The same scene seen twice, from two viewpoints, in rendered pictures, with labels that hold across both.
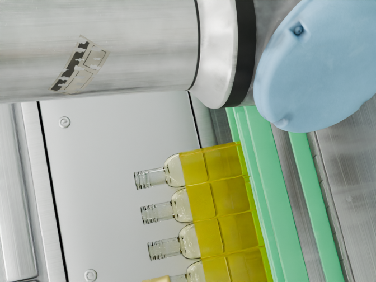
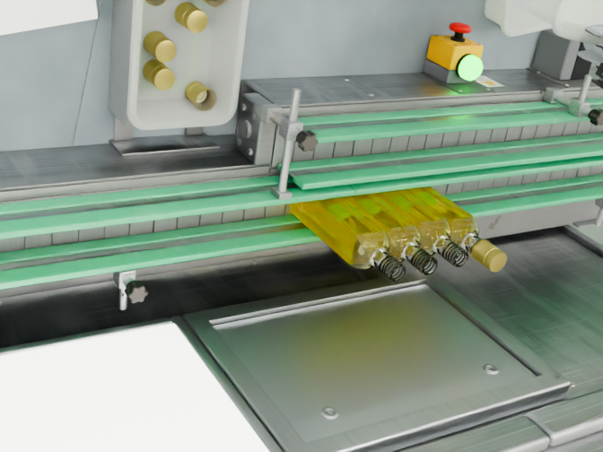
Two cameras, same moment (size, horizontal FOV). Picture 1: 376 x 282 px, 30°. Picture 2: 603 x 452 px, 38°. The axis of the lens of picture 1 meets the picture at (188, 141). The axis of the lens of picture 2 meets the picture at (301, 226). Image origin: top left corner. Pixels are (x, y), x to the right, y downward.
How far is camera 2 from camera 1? 1.37 m
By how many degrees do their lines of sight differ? 68
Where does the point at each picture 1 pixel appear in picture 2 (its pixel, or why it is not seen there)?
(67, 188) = (411, 399)
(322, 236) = (406, 114)
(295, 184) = (371, 123)
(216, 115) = not seen: hidden behind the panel
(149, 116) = (284, 344)
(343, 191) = (366, 96)
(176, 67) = not seen: outside the picture
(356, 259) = (415, 95)
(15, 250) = (511, 433)
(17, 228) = (485, 437)
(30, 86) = not seen: outside the picture
